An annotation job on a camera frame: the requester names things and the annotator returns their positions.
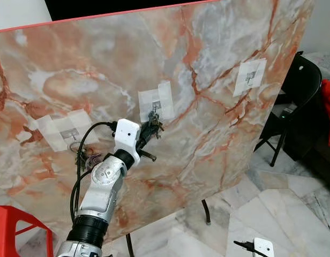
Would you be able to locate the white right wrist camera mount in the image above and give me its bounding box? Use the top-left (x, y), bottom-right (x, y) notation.
top-left (253, 237), bottom-right (274, 257)

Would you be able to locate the patterned white table cloth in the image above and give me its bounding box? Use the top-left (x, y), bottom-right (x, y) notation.
top-left (303, 52), bottom-right (330, 81)

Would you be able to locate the wide white tape hook patch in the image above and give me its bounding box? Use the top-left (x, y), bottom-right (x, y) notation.
top-left (28, 109), bottom-right (94, 152)

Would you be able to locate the black television screen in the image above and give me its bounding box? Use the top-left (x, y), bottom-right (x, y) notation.
top-left (44, 0), bottom-right (219, 22)

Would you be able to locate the metal key bunch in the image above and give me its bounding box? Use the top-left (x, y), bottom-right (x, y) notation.
top-left (146, 110), bottom-right (166, 137)
top-left (69, 140), bottom-right (105, 168)

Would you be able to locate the red plastic stool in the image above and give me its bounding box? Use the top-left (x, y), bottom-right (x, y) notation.
top-left (0, 206), bottom-right (54, 257)

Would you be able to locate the black folding chair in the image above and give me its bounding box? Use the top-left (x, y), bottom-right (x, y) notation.
top-left (255, 51), bottom-right (323, 168)

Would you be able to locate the square white tape hook patch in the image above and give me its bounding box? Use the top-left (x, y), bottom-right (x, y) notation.
top-left (138, 80), bottom-right (175, 123)
top-left (232, 58), bottom-right (268, 97)

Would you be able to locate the black metal table leg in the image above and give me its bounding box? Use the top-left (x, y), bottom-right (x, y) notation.
top-left (124, 233), bottom-right (135, 257)
top-left (200, 198), bottom-right (212, 225)

